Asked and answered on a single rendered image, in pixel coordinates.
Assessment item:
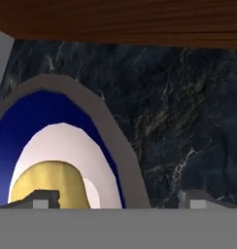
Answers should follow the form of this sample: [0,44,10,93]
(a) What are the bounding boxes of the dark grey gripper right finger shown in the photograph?
[178,189,237,209]

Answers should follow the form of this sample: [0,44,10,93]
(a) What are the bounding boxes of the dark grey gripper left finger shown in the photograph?
[0,189,61,210]

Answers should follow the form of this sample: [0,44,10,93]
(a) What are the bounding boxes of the yellow potato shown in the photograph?
[9,160,91,209]

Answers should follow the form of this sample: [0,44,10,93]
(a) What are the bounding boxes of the blue bowl with grey rim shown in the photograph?
[0,73,152,209]

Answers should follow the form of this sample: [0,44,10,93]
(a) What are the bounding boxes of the wooden cupboard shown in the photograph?
[0,0,237,51]

